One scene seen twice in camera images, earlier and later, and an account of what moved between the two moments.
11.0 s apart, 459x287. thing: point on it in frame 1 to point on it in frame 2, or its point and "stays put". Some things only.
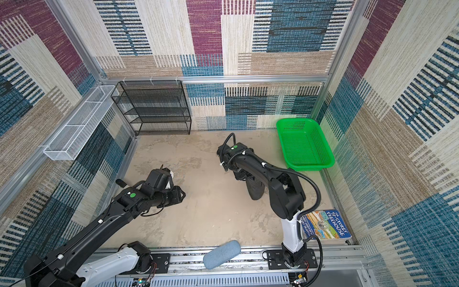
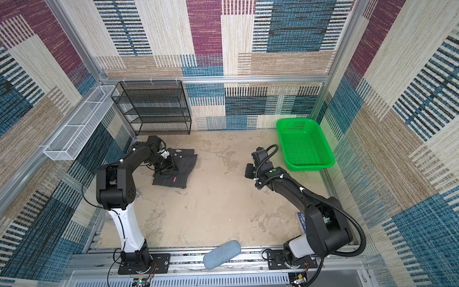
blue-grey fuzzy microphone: x=222 y=255 stays put
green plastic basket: x=304 y=147 stays put
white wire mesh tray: x=69 y=142 stays put
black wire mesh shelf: x=154 y=107 stays put
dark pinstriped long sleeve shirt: x=254 y=186 to x=185 y=159
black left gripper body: x=172 y=197 to x=164 y=165
